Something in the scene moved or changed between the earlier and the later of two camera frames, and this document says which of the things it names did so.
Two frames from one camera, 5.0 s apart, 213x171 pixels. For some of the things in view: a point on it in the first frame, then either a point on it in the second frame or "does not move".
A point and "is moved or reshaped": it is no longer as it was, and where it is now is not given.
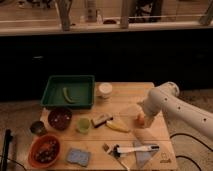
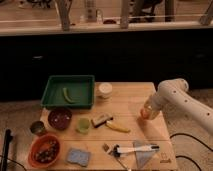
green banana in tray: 66,96 does not move
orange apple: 140,121 is moved or reshaped
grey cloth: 143,156 does not move
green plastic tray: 74,92 does not move
